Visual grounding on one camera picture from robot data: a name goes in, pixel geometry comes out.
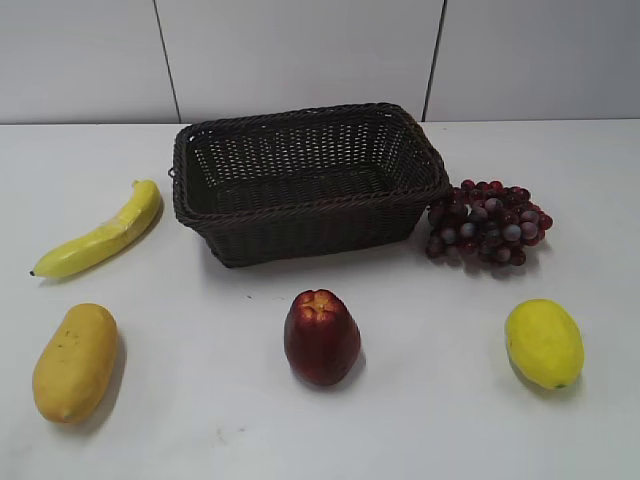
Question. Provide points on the red apple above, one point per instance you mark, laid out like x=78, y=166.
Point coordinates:
x=322, y=341

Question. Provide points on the orange yellow mango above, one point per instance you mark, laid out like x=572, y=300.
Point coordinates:
x=72, y=374

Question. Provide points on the yellow lemon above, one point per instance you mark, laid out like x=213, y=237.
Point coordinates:
x=544, y=343

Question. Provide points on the yellow banana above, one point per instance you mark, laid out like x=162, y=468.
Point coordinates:
x=122, y=230

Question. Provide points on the dark woven wicker basket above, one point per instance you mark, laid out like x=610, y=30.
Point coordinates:
x=304, y=183

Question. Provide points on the purple grape bunch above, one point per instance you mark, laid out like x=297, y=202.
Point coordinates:
x=486, y=220

